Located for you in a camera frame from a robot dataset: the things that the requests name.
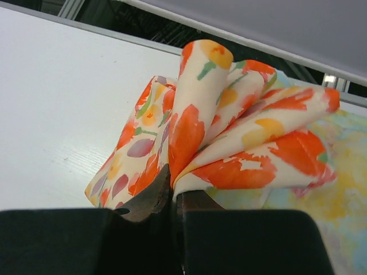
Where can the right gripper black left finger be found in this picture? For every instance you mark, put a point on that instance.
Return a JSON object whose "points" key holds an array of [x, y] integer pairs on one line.
{"points": [[133, 239]]}

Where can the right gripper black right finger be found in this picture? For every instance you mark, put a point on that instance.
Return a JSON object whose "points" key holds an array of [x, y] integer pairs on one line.
{"points": [[219, 241]]}

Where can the orange floral skirt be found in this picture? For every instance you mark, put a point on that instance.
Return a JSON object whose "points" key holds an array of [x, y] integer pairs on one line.
{"points": [[214, 127]]}

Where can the pastel floral skirt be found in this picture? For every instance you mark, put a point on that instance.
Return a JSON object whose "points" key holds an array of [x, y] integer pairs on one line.
{"points": [[322, 172]]}

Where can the white back wall panel edge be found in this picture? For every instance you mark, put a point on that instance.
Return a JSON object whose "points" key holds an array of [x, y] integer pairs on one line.
{"points": [[329, 36]]}

